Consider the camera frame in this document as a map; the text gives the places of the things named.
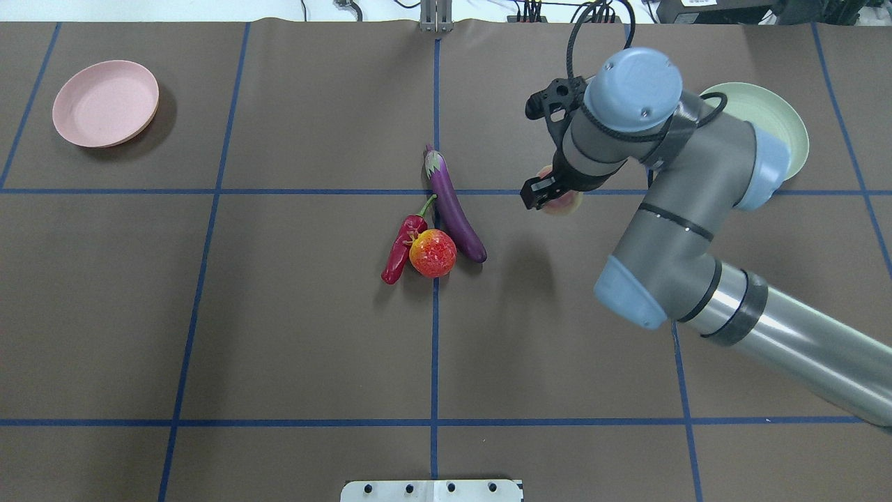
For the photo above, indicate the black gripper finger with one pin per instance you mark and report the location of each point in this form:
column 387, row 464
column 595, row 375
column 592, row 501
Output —
column 537, row 191

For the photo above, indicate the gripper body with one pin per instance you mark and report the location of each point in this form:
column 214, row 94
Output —
column 582, row 180

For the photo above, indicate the peach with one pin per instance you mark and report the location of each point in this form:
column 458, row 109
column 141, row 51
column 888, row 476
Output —
column 568, row 202

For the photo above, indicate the purple eggplant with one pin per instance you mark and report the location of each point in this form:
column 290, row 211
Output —
column 449, row 208

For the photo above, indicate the red yellow pomegranate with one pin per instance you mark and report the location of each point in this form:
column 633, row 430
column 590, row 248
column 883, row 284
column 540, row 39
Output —
column 433, row 253

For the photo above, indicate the red chili pepper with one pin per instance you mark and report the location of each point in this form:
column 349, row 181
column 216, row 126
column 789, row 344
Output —
column 411, row 227

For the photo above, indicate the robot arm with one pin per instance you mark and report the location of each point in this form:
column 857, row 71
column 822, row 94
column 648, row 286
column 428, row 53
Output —
column 706, row 164

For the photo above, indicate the green plate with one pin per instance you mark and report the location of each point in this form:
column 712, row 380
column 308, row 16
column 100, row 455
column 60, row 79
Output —
column 768, row 111

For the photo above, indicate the pink plate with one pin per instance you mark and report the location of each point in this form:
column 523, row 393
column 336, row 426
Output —
column 106, row 104

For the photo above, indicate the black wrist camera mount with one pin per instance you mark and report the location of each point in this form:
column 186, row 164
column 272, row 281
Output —
column 556, row 104

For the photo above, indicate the aluminium frame post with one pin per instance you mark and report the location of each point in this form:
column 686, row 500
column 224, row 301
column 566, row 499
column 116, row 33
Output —
column 436, row 16

